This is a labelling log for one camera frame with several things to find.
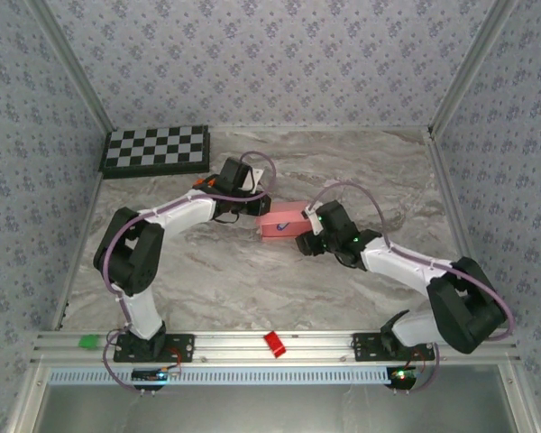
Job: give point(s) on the pink paper box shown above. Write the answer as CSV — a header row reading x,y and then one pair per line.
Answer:
x,y
288,214

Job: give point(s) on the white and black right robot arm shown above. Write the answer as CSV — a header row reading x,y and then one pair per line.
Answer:
x,y
415,325

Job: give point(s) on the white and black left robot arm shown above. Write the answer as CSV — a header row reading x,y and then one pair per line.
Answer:
x,y
142,311

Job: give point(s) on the orange plastic piece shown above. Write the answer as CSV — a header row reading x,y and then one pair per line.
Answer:
x,y
202,182

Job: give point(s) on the black and white checkerboard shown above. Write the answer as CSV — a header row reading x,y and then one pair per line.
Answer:
x,y
155,149

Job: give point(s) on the red block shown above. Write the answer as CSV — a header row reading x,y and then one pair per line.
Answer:
x,y
274,345

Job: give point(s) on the grey metal panel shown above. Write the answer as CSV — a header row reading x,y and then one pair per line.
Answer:
x,y
270,410

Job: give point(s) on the green block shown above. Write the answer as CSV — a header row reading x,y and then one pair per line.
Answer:
x,y
88,342

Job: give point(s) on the aluminium back rail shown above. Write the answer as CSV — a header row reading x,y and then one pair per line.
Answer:
x,y
320,128

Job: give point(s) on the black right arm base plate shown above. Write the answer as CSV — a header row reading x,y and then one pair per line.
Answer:
x,y
365,347

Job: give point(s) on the aluminium side rail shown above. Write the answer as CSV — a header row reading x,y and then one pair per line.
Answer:
x,y
457,225

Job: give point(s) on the aluminium mounting rail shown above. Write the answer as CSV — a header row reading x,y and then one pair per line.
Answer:
x,y
234,347

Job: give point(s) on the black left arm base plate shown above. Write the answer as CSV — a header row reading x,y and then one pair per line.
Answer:
x,y
180,347

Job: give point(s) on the aluminium frame post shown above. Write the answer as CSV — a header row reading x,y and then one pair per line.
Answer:
x,y
72,67
471,67

